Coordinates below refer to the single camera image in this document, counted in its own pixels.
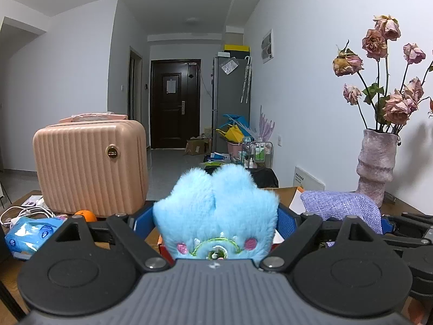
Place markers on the yellow black box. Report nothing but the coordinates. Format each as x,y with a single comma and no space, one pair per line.
236,47

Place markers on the pink bucket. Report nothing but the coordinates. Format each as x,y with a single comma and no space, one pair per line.
234,149

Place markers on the blue plush toy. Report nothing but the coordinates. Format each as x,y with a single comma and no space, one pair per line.
216,206

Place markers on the white panel heater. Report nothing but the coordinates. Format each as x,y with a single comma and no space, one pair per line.
309,179

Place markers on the grey refrigerator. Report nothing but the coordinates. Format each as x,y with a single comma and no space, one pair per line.
228,94

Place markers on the white folded umbrella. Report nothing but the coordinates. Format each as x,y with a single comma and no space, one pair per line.
246,81

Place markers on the grey door frame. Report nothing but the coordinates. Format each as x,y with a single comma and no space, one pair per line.
133,84

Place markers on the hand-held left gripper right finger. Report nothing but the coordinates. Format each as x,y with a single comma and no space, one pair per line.
286,221

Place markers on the white paper card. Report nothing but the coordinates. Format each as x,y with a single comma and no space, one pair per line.
32,201

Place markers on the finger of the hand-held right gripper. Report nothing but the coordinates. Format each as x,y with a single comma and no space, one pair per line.
390,225
417,217

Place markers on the orange cardboard box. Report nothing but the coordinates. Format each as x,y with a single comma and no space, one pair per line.
164,250

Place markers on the small grey box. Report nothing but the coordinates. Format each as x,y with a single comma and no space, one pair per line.
223,54

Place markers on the dark cloth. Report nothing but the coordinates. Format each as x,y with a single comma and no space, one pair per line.
267,177

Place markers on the dark wooden door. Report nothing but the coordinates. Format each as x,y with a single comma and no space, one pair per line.
174,108

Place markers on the orange fruit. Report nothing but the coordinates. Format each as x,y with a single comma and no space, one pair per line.
86,216

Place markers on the dried pink roses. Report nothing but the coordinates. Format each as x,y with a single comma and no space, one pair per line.
395,103

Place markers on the blue tissue pack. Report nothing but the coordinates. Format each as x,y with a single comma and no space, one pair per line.
30,235

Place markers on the yellow bag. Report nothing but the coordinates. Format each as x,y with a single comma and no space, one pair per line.
231,134

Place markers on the purple textured vase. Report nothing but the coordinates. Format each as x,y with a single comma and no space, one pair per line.
375,162

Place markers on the brown cardboard box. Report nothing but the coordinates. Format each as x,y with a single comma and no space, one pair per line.
198,147

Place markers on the white wall panel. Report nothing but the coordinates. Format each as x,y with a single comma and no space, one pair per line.
267,45

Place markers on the pink ribbed suitcase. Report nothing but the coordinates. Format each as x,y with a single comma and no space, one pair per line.
84,169

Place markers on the blue folding rack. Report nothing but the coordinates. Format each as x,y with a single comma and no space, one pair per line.
238,121

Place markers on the colourful packets pile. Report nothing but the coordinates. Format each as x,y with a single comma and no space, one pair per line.
216,158

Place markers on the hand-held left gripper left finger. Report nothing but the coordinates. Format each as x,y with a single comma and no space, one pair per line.
146,218

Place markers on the clear plastic bag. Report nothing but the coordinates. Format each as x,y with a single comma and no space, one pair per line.
230,66

